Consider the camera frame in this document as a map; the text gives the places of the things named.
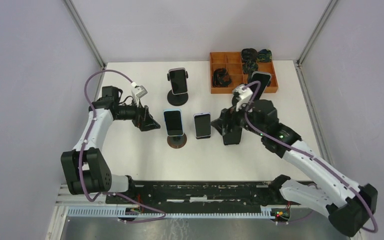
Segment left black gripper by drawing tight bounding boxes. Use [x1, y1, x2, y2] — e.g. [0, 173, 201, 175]
[115, 95, 160, 132]

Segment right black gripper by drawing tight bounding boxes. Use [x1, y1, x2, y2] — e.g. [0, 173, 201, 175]
[210, 96, 266, 137]

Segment lavender case phone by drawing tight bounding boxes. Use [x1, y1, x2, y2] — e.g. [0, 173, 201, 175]
[193, 112, 211, 137]

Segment light blue case phone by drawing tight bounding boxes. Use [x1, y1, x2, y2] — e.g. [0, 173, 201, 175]
[163, 109, 184, 137]

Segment black small phone stand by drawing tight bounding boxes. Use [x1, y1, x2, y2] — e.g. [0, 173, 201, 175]
[196, 135, 211, 140]

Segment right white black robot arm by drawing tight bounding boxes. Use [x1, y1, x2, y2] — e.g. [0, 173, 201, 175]
[211, 99, 379, 237]

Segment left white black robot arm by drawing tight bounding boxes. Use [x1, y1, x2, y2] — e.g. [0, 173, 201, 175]
[60, 83, 160, 204]

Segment black wedge phone stand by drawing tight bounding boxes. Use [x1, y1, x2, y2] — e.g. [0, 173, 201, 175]
[222, 130, 243, 146]

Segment black round stand right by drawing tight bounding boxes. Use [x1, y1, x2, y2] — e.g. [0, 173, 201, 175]
[231, 93, 239, 106]

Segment black round stand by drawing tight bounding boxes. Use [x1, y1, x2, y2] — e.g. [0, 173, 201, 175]
[167, 89, 189, 107]
[231, 93, 239, 106]

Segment black round stand rear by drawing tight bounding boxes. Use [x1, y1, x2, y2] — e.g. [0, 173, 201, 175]
[167, 89, 189, 107]

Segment grey case phone rear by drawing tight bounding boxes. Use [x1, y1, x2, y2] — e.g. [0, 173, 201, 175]
[167, 67, 188, 95]

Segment pink case phone tilted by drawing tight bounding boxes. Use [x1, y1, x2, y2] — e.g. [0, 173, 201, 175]
[248, 71, 272, 101]

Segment orange compartment tray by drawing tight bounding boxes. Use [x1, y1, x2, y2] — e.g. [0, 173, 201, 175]
[209, 51, 279, 94]

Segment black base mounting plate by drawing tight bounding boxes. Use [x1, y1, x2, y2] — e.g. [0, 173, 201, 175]
[124, 180, 288, 214]

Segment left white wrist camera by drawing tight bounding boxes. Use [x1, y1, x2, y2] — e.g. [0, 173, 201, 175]
[131, 83, 148, 101]

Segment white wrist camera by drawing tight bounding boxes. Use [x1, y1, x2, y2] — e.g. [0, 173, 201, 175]
[131, 83, 148, 101]
[233, 84, 253, 112]

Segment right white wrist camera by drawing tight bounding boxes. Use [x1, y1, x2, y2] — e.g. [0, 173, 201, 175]
[233, 84, 253, 112]

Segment black strap in tray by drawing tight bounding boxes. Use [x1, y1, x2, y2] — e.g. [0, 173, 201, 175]
[212, 67, 232, 88]

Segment black strap top tray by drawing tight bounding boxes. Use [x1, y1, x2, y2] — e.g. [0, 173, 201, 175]
[241, 47, 259, 64]

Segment dark green strap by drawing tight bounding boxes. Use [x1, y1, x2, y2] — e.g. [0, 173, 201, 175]
[256, 48, 273, 64]

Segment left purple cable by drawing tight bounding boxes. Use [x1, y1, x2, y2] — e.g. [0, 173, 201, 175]
[77, 69, 167, 224]

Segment white cable duct rail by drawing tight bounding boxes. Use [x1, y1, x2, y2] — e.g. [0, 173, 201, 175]
[66, 205, 292, 220]

